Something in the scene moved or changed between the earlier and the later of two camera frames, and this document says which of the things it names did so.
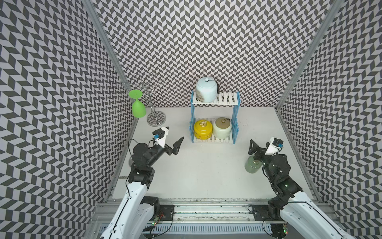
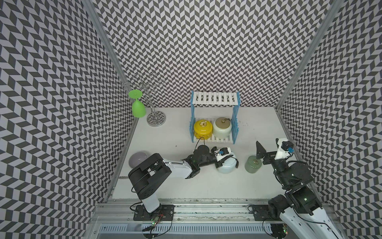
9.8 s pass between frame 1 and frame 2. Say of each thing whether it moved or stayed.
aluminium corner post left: stayed
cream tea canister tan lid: stayed
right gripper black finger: moved
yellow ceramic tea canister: stayed
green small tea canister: stayed
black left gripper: moved
